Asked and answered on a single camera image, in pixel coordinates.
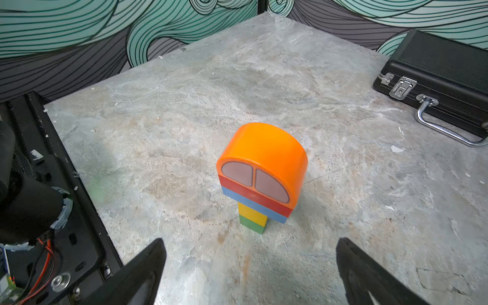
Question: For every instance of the black hard case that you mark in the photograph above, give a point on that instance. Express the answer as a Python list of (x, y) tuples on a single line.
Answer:
[(445, 80)]

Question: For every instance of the yellow square lego brick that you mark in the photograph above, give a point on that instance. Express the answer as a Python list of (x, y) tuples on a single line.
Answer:
[(252, 215)]

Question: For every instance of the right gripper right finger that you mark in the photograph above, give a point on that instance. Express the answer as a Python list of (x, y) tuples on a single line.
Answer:
[(365, 280)]

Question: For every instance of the red long lego brick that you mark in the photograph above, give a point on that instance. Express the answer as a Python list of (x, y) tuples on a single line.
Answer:
[(255, 196)]

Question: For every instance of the light blue long lego brick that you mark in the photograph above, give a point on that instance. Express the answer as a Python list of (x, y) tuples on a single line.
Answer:
[(255, 206)]

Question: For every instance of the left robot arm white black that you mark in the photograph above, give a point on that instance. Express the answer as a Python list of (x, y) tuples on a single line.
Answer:
[(29, 208)]

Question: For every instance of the light green square lego brick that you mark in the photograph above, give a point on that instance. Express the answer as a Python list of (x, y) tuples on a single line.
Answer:
[(251, 225)]

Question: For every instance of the orange half-round block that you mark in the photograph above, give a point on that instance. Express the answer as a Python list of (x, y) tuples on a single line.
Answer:
[(267, 160)]

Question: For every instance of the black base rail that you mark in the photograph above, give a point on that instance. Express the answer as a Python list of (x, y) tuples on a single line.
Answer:
[(54, 248)]

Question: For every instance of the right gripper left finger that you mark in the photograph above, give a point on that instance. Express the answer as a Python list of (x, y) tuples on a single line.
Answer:
[(137, 282)]

